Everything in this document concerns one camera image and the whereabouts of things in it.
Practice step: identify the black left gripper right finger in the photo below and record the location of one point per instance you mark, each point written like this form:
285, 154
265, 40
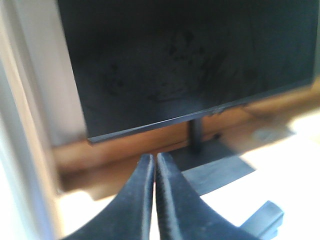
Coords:
182, 214

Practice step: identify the black stapler with orange tab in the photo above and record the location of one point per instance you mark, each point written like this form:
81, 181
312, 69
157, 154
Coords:
264, 223

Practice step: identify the wooden desk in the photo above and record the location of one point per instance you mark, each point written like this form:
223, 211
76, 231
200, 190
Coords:
279, 136

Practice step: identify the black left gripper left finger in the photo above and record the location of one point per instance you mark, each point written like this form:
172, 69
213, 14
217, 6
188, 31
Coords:
128, 215

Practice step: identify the black monitor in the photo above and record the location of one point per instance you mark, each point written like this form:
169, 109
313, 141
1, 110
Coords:
140, 65

